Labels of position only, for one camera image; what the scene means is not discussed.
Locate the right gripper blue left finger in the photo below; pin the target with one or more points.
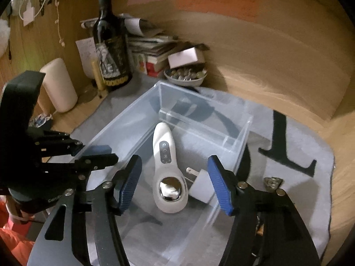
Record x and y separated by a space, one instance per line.
125 183

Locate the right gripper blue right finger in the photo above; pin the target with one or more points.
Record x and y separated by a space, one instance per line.
224 184

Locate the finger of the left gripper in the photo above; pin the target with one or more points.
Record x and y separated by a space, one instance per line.
96 162
60 146

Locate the white travel plug adapter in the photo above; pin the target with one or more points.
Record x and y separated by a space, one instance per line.
201 188

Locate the clear plastic storage bin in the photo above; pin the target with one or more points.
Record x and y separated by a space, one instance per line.
174 131

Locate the cream cylindrical speaker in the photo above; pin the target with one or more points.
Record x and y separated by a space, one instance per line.
58 85

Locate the small crumpled foil piece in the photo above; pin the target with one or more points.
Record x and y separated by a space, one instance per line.
271 184

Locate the grey rug with black letters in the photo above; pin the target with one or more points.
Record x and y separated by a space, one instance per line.
281 147

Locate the round glass coaster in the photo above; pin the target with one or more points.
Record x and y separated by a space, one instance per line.
88 95

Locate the yellow lip balm tube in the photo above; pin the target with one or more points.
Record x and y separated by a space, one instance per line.
97 74

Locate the white handwritten note paper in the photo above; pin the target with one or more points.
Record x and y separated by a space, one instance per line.
87 52

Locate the white bowl of stones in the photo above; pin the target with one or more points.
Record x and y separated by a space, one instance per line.
185 77

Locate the dark wine bottle elephant label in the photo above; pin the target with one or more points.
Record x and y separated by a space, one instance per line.
109 34

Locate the stack of books and papers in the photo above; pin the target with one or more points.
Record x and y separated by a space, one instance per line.
147 42

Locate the pink white small box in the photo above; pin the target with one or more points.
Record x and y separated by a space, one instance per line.
189 56

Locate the orange sticky note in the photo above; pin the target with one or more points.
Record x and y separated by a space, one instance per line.
241 9

